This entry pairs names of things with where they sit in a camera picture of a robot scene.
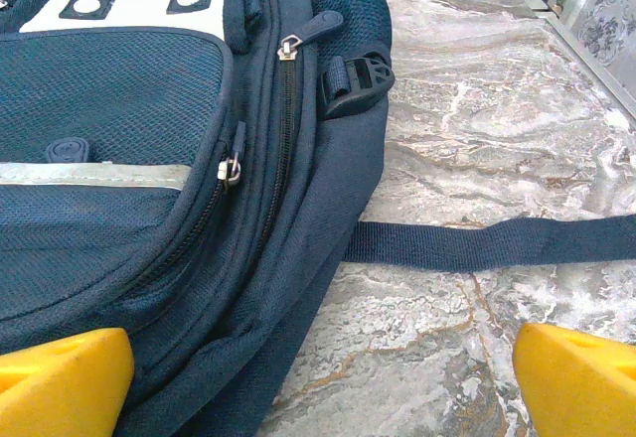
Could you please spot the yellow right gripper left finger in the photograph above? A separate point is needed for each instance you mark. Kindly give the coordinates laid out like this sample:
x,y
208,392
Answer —
x,y
64,387

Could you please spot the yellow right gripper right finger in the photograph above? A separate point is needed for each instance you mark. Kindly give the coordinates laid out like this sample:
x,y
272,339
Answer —
x,y
581,387

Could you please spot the navy blue student backpack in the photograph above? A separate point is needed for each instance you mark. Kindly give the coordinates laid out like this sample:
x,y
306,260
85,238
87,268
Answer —
x,y
124,109

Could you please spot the aluminium side rail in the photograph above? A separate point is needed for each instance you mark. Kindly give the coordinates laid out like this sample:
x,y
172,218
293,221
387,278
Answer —
x,y
576,35

